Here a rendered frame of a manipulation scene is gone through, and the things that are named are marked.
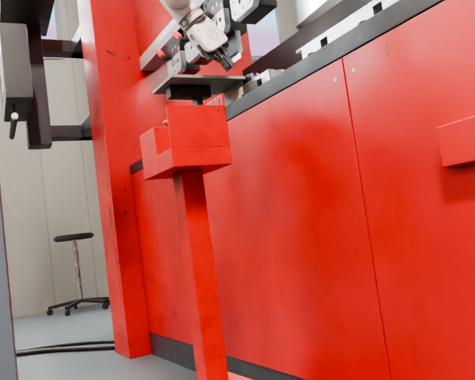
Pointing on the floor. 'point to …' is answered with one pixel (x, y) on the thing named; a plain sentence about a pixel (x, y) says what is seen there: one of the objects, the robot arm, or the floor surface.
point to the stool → (77, 276)
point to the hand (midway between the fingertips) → (227, 63)
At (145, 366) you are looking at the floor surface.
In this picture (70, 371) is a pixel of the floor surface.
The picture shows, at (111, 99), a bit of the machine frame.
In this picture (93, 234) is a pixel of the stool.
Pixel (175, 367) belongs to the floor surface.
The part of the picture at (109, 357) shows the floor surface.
